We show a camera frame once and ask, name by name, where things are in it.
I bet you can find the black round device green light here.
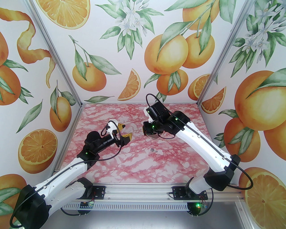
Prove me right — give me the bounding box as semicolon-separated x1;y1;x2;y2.
187;202;201;216

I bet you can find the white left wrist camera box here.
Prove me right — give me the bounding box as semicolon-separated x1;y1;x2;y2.
107;120;119;137

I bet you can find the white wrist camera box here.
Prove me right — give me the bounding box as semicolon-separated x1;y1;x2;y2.
144;107;157;123
107;120;119;137

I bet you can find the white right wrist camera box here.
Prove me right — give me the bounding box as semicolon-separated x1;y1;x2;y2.
144;107;157;123

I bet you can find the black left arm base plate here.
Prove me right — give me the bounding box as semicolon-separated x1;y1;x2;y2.
90;185;106;200

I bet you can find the aluminium mounting rail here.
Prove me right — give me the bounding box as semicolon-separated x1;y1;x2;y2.
48;182;246;203

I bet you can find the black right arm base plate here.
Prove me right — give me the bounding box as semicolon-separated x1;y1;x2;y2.
172;186;208;200

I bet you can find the slotted white cable duct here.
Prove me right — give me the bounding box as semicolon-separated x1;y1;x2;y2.
60;200;238;211

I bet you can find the black base power cable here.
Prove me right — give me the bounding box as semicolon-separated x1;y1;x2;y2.
60;207;86;217
189;190;214;217

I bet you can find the aluminium frame post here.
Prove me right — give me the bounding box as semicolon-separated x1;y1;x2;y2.
196;0;251;105
28;0;82;105

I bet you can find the aluminium frame leg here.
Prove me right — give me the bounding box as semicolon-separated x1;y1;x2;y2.
233;198;255;229

